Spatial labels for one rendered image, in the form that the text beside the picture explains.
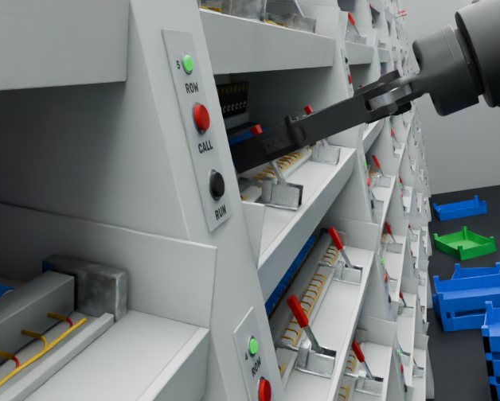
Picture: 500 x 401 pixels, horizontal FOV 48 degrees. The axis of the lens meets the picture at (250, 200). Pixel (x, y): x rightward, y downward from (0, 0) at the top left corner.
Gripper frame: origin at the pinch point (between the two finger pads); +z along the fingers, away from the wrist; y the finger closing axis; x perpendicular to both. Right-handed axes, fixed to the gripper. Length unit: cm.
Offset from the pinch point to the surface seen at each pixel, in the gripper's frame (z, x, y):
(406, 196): 8, -44, 163
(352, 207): 3.2, -17.3, 42.7
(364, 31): -4, 16, 112
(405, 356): 10, -60, 69
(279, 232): -0.7, -7.4, -8.6
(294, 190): -1.2, -5.3, -0.9
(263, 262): -1.2, -7.6, -16.1
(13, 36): -3.7, 8.7, -36.2
